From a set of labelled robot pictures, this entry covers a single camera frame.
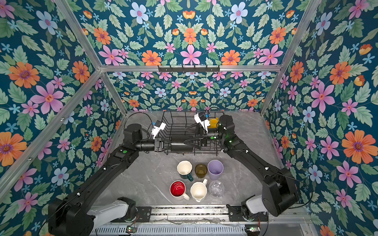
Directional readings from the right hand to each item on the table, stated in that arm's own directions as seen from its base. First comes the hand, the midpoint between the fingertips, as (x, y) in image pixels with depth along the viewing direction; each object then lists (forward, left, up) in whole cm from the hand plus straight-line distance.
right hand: (186, 135), depth 66 cm
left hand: (-4, +5, -1) cm, 6 cm away
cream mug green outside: (-3, +4, -30) cm, 31 cm away
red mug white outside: (-15, +7, -31) cm, 35 cm away
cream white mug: (-15, -5, -29) cm, 34 cm away
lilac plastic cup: (-4, -15, -28) cm, 32 cm away
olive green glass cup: (-4, -6, -30) cm, 31 cm away
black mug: (-6, +3, +1) cm, 7 cm away
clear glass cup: (-14, -15, -33) cm, 39 cm away
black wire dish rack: (+35, +8, -31) cm, 47 cm away
